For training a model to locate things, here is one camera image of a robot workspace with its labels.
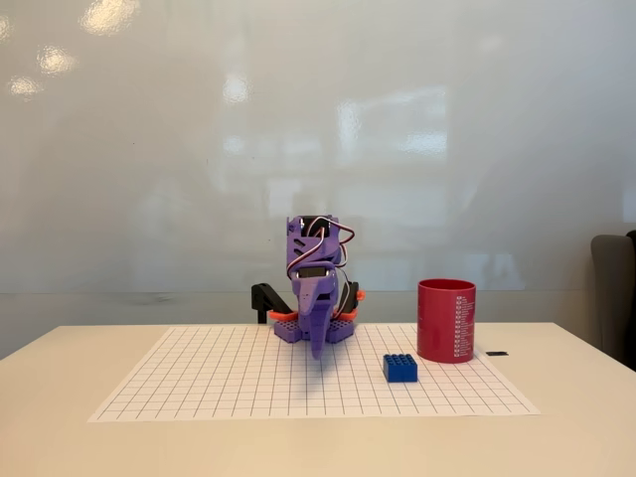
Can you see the blue toy brick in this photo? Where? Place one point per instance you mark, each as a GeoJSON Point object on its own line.
{"type": "Point", "coordinates": [400, 371]}

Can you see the purple robot arm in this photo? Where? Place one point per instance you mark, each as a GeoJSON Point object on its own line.
{"type": "Point", "coordinates": [300, 243]}

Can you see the red cup with white print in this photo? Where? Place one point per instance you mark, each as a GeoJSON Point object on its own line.
{"type": "Point", "coordinates": [442, 323]}

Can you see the orange clamp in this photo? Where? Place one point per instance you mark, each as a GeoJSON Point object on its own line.
{"type": "Point", "coordinates": [282, 314]}
{"type": "Point", "coordinates": [361, 295]}

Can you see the black table clamp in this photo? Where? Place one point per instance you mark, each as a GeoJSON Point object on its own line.
{"type": "Point", "coordinates": [263, 295]}

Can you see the white grid paper sheet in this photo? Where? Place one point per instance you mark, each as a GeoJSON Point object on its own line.
{"type": "Point", "coordinates": [238, 377]}

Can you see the small black flat piece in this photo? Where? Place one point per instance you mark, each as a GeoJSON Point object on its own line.
{"type": "Point", "coordinates": [497, 353]}

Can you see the dark grey chair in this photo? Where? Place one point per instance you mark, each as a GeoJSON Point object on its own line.
{"type": "Point", "coordinates": [613, 298]}

